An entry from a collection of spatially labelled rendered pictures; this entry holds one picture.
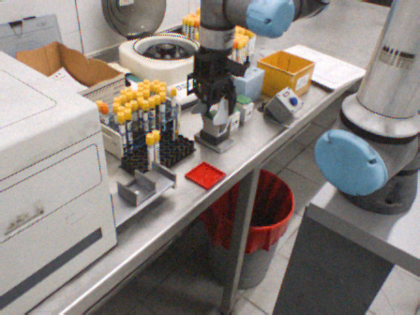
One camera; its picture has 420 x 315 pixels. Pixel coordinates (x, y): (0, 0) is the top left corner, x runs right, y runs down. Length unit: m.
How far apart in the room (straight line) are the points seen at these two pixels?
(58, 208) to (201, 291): 1.20
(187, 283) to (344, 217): 1.06
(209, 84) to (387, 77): 0.37
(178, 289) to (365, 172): 1.23
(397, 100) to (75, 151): 0.44
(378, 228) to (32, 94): 0.63
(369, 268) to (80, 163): 0.61
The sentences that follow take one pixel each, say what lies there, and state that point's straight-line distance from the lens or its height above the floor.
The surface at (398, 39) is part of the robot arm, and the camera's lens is 0.55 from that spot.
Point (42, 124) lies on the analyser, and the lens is 0.50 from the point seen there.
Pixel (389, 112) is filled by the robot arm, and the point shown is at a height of 1.18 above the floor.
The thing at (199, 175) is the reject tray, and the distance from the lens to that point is 0.86.
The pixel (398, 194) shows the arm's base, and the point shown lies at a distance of 0.81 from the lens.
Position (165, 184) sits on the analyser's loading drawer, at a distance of 0.78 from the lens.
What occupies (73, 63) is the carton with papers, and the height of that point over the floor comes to 0.98.
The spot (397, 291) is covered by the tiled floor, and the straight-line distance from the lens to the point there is 1.96.
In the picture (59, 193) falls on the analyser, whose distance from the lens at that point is 0.56.
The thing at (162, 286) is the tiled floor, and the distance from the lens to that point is 1.71.
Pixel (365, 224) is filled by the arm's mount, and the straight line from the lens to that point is 0.78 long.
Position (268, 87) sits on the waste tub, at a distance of 1.20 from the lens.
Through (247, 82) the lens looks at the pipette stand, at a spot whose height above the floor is 0.97.
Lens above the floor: 1.43
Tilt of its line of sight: 38 degrees down
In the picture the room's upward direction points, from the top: 4 degrees clockwise
